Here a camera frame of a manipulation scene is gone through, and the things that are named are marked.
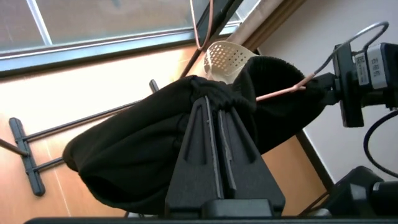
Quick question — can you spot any black garment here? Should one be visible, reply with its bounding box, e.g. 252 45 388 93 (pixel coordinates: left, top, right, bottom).
62 55 330 215

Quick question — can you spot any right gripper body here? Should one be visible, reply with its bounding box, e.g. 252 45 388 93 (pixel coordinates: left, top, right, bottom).
332 42 398 128

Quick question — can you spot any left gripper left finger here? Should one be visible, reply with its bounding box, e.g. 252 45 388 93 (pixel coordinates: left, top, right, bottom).
164 95 223 218

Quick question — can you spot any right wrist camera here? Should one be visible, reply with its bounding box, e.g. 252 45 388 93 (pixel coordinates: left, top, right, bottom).
353 42 398 91

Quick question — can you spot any black cable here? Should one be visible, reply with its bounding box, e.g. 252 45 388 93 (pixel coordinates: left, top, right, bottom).
363 109 398 179

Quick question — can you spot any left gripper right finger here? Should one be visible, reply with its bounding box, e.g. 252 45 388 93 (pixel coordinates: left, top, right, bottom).
217 107 286 218

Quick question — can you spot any window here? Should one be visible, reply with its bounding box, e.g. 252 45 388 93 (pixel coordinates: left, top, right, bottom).
0 0 262 77

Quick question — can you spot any beige curtain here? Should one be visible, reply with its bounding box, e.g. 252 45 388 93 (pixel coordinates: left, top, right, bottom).
226 0 307 52

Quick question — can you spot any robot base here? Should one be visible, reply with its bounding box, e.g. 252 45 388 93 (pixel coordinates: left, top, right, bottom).
306 166 398 218

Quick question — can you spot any white laundry basket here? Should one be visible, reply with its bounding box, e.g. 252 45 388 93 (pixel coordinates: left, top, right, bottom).
203 40 259 85

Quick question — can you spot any black clothes rack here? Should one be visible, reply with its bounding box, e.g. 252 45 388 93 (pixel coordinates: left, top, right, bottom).
0 0 243 197

